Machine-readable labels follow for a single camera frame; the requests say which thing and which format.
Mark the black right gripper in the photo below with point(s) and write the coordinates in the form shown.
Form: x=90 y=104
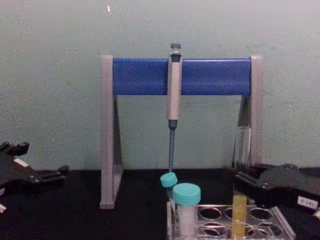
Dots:
x=285 y=185

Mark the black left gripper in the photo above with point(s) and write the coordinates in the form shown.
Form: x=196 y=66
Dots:
x=17 y=177

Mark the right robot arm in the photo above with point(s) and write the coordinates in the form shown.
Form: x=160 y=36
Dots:
x=317 y=214

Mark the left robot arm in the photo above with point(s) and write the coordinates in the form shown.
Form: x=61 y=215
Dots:
x=2 y=208

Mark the clear tube with yellow liquid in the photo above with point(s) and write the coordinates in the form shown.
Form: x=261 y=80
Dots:
x=240 y=212

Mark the clear acrylic tube rack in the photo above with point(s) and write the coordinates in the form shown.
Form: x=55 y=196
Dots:
x=265 y=220

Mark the large teal capped white tube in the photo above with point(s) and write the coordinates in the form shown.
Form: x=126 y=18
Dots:
x=187 y=193

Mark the black table cloth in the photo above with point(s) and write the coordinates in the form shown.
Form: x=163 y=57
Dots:
x=75 y=220

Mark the small teal capped tube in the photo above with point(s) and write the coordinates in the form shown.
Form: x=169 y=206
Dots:
x=168 y=180

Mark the grey and blue pipette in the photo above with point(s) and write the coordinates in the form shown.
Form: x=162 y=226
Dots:
x=174 y=95

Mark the grey stand with blue bar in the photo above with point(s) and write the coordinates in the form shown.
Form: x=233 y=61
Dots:
x=140 y=76

